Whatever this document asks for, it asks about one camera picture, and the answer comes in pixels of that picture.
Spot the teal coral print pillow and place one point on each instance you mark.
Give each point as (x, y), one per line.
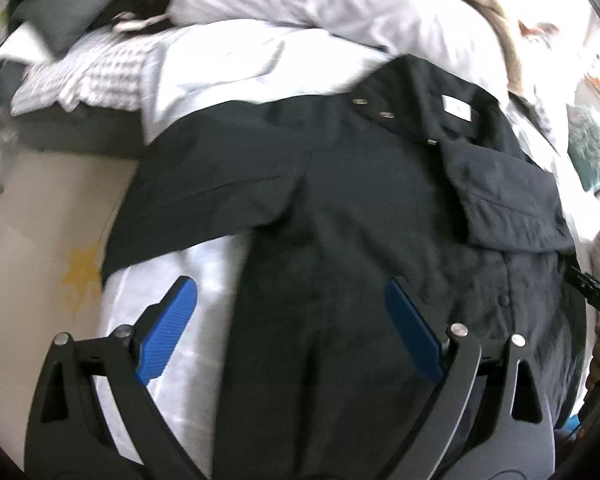
(595, 150)

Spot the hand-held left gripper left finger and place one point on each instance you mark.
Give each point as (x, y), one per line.
(167, 327)

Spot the grey padded garment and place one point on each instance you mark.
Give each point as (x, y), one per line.
(65, 5)

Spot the black button shirt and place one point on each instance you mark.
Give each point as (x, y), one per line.
(340, 210)

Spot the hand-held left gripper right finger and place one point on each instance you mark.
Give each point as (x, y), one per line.
(412, 330)

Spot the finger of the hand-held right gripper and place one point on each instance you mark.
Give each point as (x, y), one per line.
(592, 287)

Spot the white pillow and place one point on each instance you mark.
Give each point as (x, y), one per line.
(330, 0)

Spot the yellow star floor sticker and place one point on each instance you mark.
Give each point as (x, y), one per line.
(82, 272)

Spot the grey bed base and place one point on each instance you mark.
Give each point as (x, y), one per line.
(80, 132)

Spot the checkered grey white cloth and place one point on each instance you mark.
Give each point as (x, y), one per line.
(90, 72)

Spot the beige fleece blanket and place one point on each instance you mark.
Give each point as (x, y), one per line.
(490, 5)

